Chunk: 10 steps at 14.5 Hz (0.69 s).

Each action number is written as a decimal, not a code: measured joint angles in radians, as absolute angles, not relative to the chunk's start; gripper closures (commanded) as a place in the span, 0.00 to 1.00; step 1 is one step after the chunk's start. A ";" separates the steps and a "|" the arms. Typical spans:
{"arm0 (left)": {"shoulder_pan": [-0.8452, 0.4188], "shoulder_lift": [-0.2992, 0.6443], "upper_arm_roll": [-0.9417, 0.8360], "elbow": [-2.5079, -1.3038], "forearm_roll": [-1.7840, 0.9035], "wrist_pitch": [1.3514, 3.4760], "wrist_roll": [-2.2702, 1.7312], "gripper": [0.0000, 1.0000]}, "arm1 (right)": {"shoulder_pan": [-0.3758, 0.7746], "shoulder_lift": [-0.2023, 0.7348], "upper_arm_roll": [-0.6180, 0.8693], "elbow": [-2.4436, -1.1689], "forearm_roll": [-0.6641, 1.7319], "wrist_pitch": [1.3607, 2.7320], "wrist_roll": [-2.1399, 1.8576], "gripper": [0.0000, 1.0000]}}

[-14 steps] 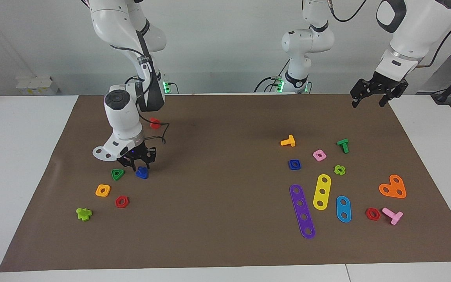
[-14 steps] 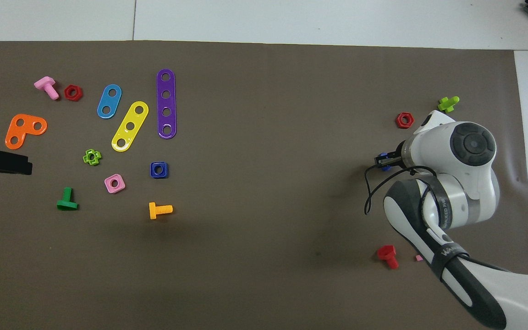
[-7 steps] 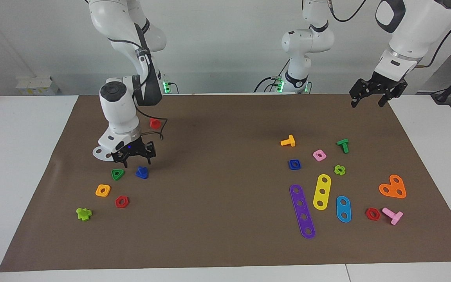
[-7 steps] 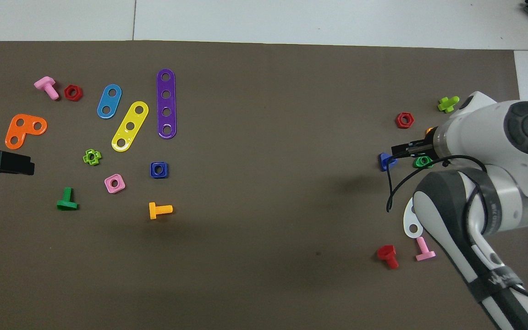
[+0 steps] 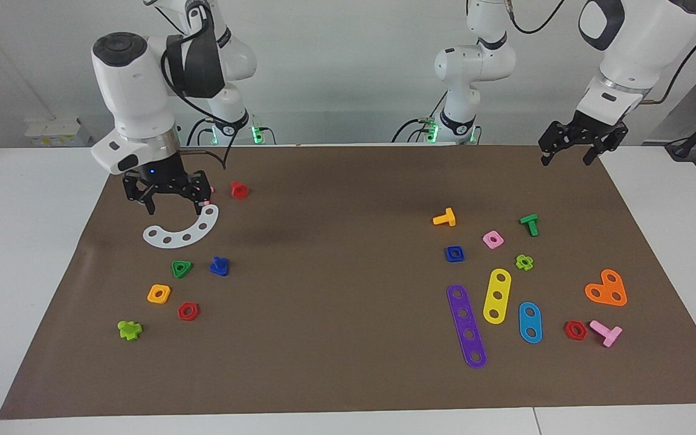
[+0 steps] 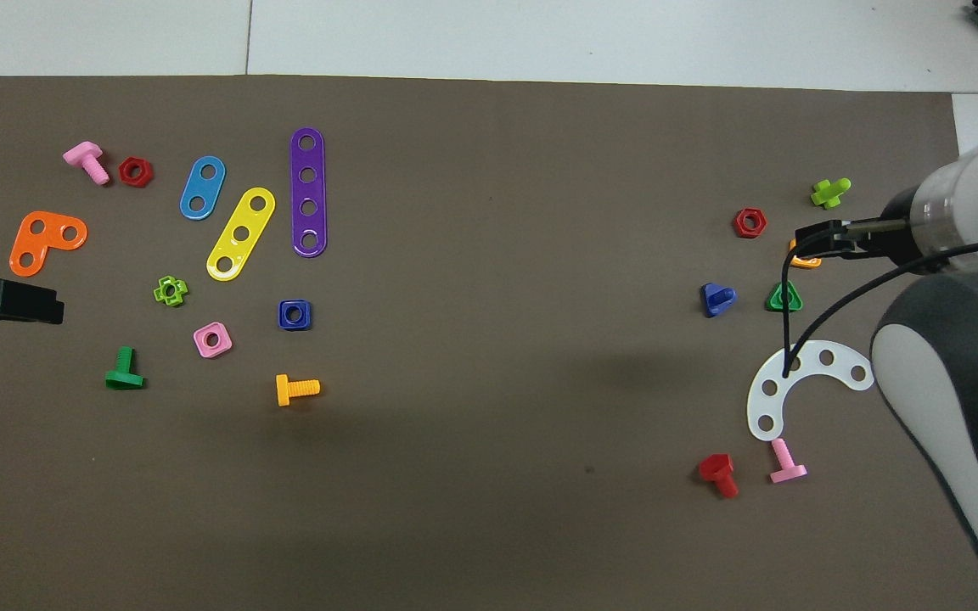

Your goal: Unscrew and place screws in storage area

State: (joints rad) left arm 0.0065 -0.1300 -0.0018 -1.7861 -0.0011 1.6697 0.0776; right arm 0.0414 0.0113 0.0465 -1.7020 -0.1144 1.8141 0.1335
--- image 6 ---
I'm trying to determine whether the brown table mat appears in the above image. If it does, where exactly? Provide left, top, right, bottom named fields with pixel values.
left=0, top=75, right=978, bottom=611

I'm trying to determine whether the orange-yellow plastic bolt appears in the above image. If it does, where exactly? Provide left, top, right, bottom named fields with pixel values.
left=275, top=373, right=322, bottom=407

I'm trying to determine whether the red plastic bolt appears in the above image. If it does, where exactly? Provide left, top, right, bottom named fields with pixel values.
left=698, top=453, right=740, bottom=500

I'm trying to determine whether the pink plastic bolt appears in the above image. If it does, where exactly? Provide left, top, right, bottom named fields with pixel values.
left=768, top=437, right=808, bottom=485
left=63, top=141, right=111, bottom=186

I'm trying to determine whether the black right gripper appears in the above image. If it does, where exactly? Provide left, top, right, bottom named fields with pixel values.
left=795, top=185, right=948, bottom=274

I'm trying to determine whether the dark green plastic bolt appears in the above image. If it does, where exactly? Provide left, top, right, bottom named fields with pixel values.
left=104, top=346, right=146, bottom=391

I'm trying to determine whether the white curved five-hole plate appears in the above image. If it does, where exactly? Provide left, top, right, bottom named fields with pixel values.
left=746, top=339, right=877, bottom=443

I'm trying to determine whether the lime green plastic bolt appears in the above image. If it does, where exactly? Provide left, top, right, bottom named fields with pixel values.
left=810, top=177, right=852, bottom=210

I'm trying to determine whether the pink square nut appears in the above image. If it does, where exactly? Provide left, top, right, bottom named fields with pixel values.
left=193, top=322, right=233, bottom=359

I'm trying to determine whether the purple four-hole strip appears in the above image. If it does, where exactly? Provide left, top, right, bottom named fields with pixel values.
left=289, top=127, right=329, bottom=258

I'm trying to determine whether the blue plastic bolt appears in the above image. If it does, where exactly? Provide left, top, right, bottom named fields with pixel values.
left=700, top=283, right=738, bottom=319

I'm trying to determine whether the orange angled three-hole plate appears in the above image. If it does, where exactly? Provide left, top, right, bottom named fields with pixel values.
left=9, top=210, right=89, bottom=278

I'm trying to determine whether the blue two-hole strip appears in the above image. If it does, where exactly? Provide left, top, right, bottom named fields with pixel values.
left=179, top=156, right=227, bottom=221

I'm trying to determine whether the green triangular nut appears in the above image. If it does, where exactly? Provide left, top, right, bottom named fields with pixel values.
left=766, top=279, right=805, bottom=313

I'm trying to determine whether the yellow three-hole strip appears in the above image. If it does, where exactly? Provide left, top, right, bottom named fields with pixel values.
left=205, top=187, right=277, bottom=282

